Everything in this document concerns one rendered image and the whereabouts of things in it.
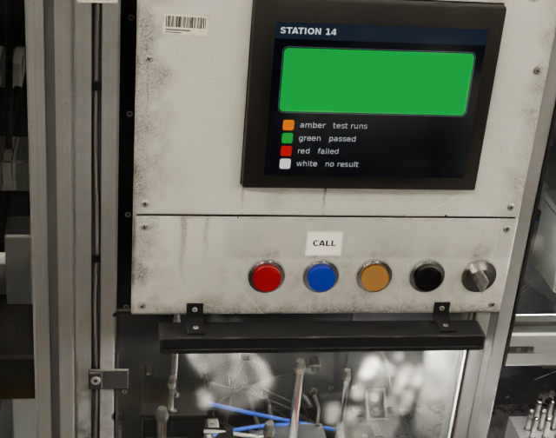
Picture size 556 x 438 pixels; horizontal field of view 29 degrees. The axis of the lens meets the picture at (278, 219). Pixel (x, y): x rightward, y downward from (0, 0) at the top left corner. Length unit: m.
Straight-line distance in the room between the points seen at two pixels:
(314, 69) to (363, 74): 0.05
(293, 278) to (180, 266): 0.12
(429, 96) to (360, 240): 0.18
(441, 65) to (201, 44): 0.24
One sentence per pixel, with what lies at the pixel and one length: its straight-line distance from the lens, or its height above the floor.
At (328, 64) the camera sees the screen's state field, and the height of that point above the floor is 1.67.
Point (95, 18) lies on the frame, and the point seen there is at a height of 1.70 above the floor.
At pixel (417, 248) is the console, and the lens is 1.20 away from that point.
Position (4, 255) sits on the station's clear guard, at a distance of 1.20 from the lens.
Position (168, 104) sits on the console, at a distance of 1.09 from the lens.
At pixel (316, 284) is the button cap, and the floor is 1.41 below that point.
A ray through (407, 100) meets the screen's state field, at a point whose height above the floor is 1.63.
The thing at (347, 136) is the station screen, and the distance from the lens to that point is 1.10.
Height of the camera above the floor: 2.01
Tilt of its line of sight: 27 degrees down
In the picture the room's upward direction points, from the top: 5 degrees clockwise
